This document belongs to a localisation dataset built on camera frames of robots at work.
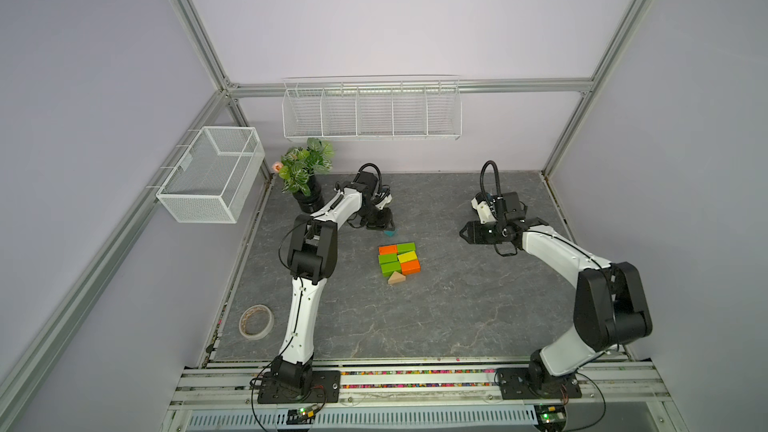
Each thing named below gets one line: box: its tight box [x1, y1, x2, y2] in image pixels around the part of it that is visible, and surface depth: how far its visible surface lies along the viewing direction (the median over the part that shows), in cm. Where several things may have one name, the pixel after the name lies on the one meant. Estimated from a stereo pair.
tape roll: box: [238, 304, 275, 341], surface depth 86 cm
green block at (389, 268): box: [381, 261, 401, 277], surface depth 94 cm
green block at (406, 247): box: [397, 242, 416, 254], surface depth 99 cm
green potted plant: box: [272, 137, 335, 214], surface depth 92 cm
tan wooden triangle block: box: [388, 271, 406, 285], surface depth 93 cm
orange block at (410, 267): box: [400, 260, 421, 275], surface depth 95 cm
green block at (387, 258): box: [379, 253, 398, 265], surface depth 96 cm
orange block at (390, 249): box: [378, 244, 398, 255], surface depth 99 cm
